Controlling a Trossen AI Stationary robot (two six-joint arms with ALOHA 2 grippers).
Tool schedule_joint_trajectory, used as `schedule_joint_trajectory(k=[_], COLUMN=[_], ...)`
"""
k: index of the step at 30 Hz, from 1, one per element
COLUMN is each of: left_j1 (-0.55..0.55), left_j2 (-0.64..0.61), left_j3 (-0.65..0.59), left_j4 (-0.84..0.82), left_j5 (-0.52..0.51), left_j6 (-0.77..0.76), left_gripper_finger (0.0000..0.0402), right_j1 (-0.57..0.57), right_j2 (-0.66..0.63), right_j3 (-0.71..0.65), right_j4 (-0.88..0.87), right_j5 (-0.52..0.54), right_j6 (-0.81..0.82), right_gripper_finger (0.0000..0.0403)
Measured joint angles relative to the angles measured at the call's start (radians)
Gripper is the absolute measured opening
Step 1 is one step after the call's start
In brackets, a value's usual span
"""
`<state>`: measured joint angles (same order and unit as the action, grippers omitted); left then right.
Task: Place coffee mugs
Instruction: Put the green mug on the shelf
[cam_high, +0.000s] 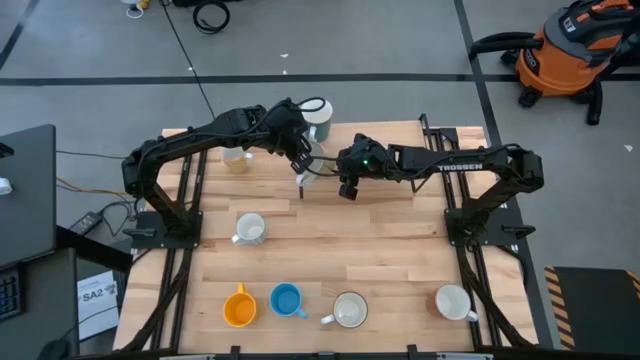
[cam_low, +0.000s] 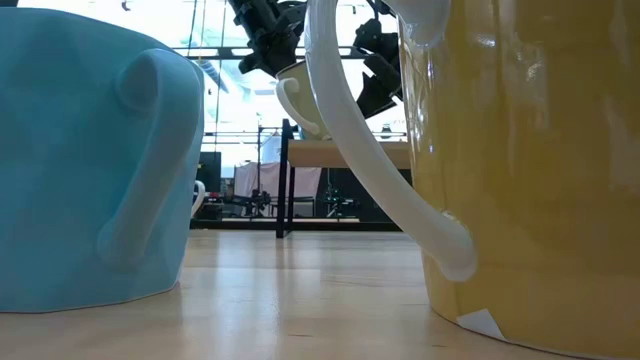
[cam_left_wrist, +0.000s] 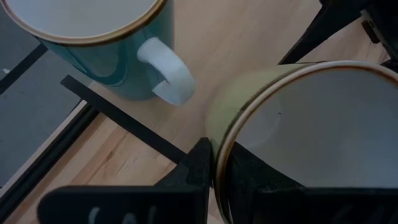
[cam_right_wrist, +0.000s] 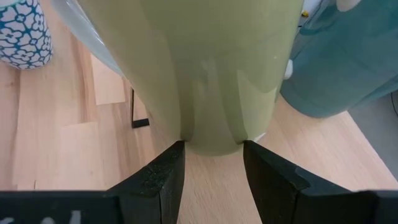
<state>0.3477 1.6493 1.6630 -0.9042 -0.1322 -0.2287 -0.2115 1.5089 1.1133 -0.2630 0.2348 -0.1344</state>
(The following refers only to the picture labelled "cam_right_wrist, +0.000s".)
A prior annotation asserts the light green mug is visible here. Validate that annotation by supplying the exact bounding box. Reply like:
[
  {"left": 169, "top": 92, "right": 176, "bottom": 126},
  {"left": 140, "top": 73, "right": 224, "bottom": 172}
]
[{"left": 51, "top": 0, "right": 304, "bottom": 156}]

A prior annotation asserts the wooden shelf with black legs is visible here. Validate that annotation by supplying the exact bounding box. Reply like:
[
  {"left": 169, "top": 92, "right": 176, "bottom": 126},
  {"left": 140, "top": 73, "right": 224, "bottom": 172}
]
[{"left": 130, "top": 88, "right": 398, "bottom": 224}]

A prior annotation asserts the teal mug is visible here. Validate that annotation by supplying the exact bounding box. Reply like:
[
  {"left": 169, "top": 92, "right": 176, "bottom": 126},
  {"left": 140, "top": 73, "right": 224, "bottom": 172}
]
[{"left": 279, "top": 0, "right": 398, "bottom": 119}]

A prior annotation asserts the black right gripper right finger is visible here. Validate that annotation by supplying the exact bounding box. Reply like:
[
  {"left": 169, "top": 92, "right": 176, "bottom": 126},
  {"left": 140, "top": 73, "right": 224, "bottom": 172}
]
[{"left": 243, "top": 139, "right": 356, "bottom": 224}]

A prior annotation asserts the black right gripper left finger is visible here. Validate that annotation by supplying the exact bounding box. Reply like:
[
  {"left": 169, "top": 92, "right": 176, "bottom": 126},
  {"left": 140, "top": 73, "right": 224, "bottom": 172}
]
[{"left": 107, "top": 139, "right": 187, "bottom": 224}]

